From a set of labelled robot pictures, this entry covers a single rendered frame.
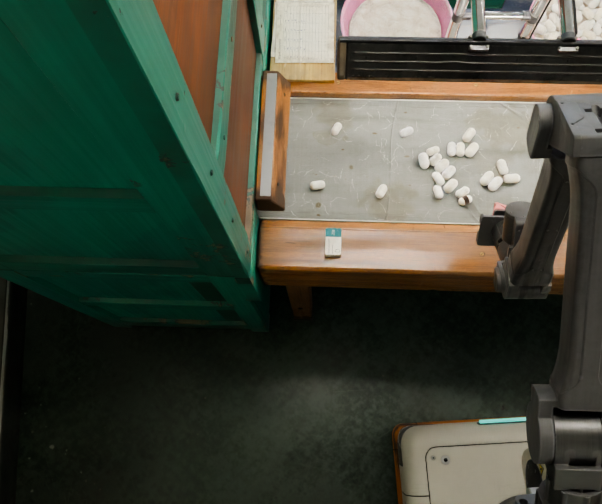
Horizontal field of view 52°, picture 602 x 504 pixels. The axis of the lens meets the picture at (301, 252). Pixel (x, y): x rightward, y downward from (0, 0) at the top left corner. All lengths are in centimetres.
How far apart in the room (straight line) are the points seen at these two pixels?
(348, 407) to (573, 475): 128
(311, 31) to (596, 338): 102
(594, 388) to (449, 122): 84
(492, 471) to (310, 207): 89
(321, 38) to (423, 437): 107
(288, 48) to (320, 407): 112
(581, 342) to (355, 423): 135
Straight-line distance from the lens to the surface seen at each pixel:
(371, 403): 206
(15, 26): 52
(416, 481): 181
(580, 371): 80
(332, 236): 132
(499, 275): 109
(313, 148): 144
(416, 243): 135
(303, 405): 206
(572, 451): 84
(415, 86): 150
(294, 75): 149
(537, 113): 79
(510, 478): 185
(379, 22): 162
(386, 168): 143
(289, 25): 156
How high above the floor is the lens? 205
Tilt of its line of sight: 75 degrees down
